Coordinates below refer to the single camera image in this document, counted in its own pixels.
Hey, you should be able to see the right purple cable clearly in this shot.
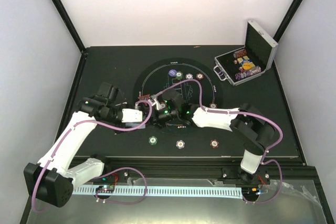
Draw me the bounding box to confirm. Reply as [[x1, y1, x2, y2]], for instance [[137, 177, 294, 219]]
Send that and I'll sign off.
[[151, 78, 284, 205]]

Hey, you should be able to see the aluminium poker case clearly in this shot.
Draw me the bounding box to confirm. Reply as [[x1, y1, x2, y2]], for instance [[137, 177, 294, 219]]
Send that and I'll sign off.
[[213, 20, 278, 86]]

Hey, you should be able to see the right black frame post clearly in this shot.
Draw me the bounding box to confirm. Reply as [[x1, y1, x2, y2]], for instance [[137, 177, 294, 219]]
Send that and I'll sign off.
[[273, 0, 303, 42]]

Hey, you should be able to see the green chip stack front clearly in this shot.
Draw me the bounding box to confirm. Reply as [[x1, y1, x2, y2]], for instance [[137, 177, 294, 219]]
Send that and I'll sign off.
[[149, 136, 157, 145]]

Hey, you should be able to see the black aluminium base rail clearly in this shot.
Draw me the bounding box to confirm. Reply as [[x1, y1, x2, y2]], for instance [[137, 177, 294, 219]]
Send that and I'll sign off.
[[104, 158, 320, 186]]

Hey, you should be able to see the green chips top seat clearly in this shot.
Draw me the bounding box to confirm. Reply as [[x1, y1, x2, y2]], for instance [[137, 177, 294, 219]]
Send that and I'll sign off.
[[175, 71, 183, 80]]

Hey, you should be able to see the orange big blind button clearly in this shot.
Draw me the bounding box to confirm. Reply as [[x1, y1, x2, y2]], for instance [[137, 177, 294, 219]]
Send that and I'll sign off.
[[243, 62, 251, 69]]

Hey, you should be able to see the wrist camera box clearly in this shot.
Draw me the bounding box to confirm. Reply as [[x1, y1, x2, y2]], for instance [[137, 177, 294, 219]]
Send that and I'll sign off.
[[149, 95, 161, 111], [121, 109, 143, 123]]

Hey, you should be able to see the black frame post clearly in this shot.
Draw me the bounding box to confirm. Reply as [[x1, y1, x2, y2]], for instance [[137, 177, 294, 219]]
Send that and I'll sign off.
[[273, 0, 303, 42], [51, 0, 86, 52]]

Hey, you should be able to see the brown chip stack front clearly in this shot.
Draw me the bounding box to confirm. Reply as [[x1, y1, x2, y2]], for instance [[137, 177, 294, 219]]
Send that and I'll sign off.
[[211, 140, 219, 148]]

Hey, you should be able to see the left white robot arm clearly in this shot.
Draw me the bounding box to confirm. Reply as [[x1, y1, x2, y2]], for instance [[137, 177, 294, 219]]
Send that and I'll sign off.
[[24, 82, 122, 209]]

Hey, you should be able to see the orange chip row in case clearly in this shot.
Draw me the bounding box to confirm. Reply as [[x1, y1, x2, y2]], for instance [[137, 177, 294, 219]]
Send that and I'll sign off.
[[234, 49, 247, 58]]

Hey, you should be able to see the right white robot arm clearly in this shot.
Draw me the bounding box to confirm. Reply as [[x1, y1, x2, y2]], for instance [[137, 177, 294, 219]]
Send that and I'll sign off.
[[150, 89, 277, 184]]

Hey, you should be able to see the left black frame post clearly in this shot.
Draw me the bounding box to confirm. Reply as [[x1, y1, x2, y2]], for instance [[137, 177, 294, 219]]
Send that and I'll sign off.
[[51, 0, 86, 52]]

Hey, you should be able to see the purple cable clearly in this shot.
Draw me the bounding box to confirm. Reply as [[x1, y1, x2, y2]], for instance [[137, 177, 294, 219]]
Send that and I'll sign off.
[[151, 78, 284, 205], [31, 102, 153, 214]]

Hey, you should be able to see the purple small blind button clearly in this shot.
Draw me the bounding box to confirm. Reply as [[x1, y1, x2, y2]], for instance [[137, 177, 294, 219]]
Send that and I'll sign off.
[[168, 69, 177, 77]]

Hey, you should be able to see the red triangle marker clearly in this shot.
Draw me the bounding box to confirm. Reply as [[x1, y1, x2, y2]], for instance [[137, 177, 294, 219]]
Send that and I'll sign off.
[[138, 94, 150, 100]]

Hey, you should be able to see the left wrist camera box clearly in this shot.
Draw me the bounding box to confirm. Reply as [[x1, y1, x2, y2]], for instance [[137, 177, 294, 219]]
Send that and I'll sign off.
[[121, 109, 143, 123]]

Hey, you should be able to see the brown chips seat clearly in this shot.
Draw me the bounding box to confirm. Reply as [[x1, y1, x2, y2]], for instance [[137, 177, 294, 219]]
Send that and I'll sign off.
[[196, 73, 204, 80], [209, 103, 217, 109]]

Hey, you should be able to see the brown chips top seat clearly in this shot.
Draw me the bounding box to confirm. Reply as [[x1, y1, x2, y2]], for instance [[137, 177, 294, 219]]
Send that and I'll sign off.
[[196, 73, 204, 80]]

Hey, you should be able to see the blue chips top seat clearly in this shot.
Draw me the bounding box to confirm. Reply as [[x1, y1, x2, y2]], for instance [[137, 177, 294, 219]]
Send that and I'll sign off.
[[185, 73, 193, 80]]

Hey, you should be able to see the round black poker mat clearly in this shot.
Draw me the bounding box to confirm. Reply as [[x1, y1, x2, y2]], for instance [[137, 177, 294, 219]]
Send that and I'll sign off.
[[133, 58, 224, 134]]

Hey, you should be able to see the purple chip row in case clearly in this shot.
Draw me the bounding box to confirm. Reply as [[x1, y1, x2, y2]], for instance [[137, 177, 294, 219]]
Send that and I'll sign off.
[[235, 71, 247, 81]]

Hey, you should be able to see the white slotted cable duct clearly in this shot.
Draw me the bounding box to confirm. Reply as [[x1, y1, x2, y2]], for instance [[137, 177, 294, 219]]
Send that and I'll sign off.
[[73, 185, 243, 199]]

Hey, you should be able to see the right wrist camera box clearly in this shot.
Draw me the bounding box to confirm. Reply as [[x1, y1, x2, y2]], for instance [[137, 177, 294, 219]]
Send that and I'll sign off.
[[149, 95, 161, 111]]

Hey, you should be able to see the blue chip stack front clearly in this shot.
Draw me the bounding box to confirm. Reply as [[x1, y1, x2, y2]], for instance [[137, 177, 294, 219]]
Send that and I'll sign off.
[[176, 140, 185, 149]]

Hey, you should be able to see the blue playing card box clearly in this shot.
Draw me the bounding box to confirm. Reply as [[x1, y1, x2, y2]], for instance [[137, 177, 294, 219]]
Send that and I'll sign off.
[[237, 56, 255, 70]]

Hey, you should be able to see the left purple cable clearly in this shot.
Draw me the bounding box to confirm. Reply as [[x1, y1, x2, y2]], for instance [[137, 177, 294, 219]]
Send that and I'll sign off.
[[31, 102, 153, 214]]

